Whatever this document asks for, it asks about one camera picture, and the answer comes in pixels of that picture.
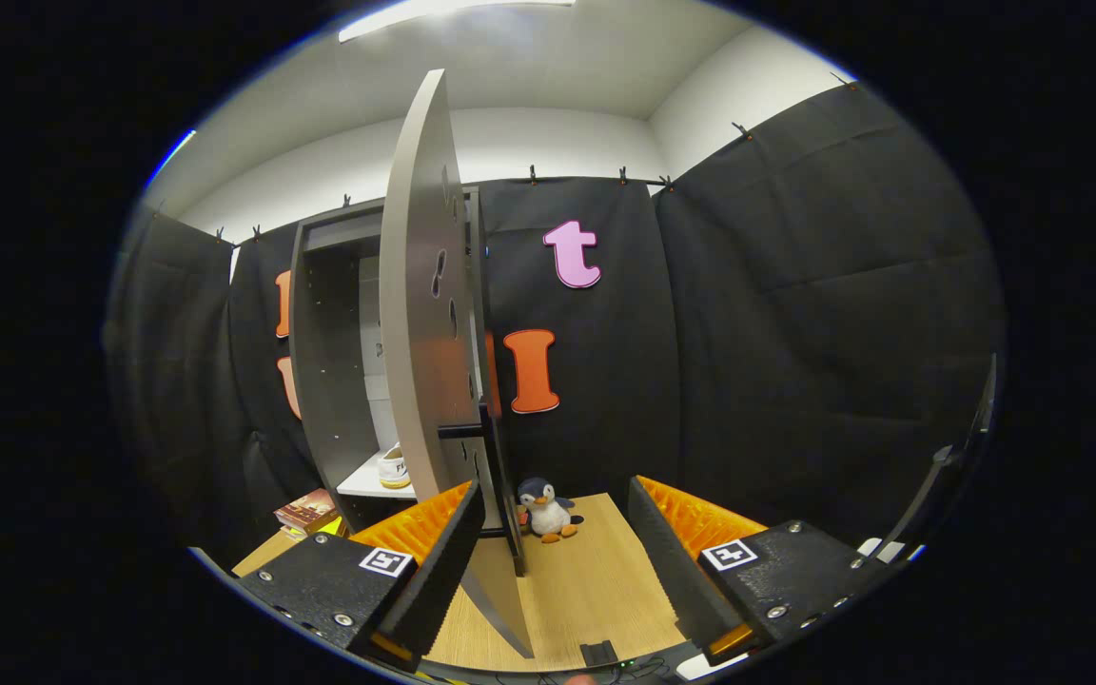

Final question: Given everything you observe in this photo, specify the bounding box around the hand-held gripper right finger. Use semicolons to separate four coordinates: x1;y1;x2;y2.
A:
626;475;892;665

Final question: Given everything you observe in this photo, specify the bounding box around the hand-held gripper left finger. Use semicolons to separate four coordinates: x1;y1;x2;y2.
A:
234;479;487;672

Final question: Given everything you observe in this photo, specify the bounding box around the white shoe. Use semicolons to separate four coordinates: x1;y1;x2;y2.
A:
377;442;413;491

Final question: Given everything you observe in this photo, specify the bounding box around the grey shoe cabinet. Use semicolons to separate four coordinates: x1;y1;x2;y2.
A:
288;186;526;577

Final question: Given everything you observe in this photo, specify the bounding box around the beige shoe cabinet door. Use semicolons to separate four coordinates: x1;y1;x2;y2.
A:
379;68;535;659

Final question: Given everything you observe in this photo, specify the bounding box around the penguin plush toy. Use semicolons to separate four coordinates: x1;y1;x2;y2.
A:
517;477;585;545

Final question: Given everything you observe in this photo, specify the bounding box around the brown book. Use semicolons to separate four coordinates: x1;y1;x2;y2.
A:
274;488;340;534

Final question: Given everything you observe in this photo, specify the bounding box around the black backdrop cloth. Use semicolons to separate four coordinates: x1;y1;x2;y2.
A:
106;71;1006;572

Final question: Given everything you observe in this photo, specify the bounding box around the ceiling light tube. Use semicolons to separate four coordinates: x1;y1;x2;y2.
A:
147;128;197;186

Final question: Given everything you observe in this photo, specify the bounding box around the ceiling light panel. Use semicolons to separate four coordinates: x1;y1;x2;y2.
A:
339;0;576;44

